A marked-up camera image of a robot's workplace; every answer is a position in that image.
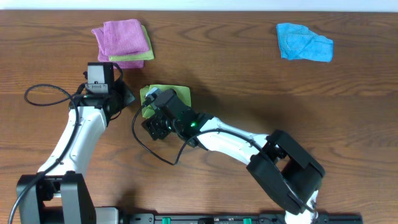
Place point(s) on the blue crumpled cloth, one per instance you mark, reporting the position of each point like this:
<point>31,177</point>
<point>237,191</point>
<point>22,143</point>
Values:
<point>298,42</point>

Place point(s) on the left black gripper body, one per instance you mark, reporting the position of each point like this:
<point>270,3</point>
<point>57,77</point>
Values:
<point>124,94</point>

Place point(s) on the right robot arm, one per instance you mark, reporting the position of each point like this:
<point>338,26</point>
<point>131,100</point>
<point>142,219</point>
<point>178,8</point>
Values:
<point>287,173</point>

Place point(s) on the folded green cloth in stack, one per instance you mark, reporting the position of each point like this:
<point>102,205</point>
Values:
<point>148,55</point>

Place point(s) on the top folded purple cloth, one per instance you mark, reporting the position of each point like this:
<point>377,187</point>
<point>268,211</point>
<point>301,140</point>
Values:
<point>124,38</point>

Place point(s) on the folded purple cloth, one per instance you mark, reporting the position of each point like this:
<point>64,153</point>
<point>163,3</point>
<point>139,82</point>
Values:
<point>124,38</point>
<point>98,32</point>

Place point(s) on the light green microfiber cloth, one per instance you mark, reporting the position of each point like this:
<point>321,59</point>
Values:
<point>183,92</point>

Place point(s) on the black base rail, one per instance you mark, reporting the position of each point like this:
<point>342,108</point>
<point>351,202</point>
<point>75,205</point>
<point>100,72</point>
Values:
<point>265,218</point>

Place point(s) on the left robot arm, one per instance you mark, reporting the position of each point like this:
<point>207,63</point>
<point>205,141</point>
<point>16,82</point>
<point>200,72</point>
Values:
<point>57,193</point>

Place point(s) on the bottom folded purple cloth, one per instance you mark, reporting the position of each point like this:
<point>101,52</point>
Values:
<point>98,32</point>

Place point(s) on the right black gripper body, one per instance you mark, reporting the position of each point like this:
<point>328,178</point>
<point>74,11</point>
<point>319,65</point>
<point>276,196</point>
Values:
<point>159,129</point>

